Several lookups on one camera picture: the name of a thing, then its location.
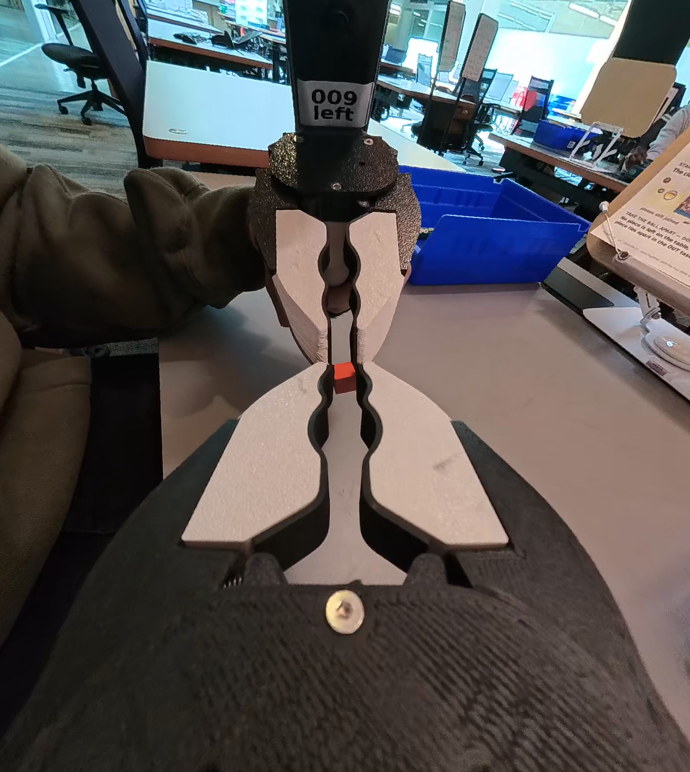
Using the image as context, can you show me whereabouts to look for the white desk brown edge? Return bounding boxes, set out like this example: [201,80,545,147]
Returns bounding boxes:
[141,59,451,176]

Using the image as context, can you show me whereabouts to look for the tan cardboard panel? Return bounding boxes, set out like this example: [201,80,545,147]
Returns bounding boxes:
[580,57,679,138]

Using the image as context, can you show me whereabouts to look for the olive green jacket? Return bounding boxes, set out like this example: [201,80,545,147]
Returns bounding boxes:
[0,265,92,719]

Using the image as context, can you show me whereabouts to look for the person's dark trousers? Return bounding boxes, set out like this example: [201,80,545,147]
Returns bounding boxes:
[0,338,165,772]

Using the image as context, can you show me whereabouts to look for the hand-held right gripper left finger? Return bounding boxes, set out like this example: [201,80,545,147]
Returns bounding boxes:
[181,362,330,569]

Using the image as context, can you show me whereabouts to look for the clear acrylic stand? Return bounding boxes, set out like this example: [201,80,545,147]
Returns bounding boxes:
[568,122,624,164]

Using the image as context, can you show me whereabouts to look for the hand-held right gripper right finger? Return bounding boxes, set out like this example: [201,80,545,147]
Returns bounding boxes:
[356,362,511,572]

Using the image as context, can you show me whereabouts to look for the person's left forearm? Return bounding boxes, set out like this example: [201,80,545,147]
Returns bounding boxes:
[0,115,270,351]

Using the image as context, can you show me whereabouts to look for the black office chair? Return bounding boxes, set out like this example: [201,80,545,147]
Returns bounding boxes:
[42,0,127,125]
[411,53,499,166]

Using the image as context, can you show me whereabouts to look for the white board stand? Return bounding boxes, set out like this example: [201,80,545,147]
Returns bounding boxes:
[583,283,690,423]

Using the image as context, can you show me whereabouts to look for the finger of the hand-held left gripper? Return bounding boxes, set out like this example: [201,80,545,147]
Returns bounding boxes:
[271,208,338,366]
[346,210,409,365]

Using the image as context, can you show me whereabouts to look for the blue storage bin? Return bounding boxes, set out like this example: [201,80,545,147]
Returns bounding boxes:
[532,117,592,150]
[399,166,590,287]

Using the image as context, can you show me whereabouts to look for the wooden board with instruction sheet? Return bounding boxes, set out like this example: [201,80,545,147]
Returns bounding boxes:
[586,111,690,345]

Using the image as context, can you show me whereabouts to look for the black flat pad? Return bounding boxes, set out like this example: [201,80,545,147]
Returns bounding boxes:
[543,259,626,314]

